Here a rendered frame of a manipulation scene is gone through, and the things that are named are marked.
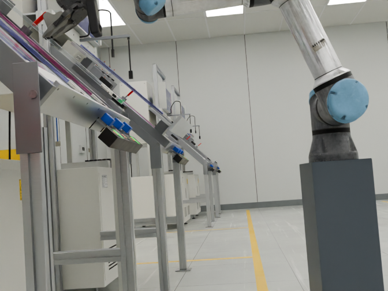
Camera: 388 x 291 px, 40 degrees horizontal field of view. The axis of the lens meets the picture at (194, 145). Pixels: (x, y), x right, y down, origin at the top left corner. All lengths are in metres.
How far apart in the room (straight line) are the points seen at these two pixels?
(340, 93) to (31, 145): 0.86
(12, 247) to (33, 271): 0.60
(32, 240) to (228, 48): 8.46
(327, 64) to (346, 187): 0.36
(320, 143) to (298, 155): 7.48
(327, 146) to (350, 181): 0.12
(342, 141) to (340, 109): 0.16
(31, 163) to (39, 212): 0.09
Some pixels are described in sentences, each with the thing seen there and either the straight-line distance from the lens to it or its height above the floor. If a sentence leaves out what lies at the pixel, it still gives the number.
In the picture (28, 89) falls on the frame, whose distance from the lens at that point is 1.03.
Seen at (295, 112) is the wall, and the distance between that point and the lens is 9.19.
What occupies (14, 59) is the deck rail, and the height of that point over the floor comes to 0.78.
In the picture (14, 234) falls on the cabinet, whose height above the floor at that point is 0.40.
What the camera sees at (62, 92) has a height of 0.72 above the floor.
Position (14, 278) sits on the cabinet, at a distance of 1.63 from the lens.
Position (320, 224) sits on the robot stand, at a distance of 1.60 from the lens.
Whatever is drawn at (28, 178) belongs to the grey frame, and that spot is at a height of 0.55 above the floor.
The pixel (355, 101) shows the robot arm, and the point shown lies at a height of 0.71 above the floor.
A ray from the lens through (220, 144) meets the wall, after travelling 9.10.
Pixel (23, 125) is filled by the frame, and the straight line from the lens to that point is 1.02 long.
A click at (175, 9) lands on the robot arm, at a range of 1.68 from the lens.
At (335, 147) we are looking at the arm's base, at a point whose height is 0.59.
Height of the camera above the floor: 0.52
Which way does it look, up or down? 4 degrees up
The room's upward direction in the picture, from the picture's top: 4 degrees counter-clockwise
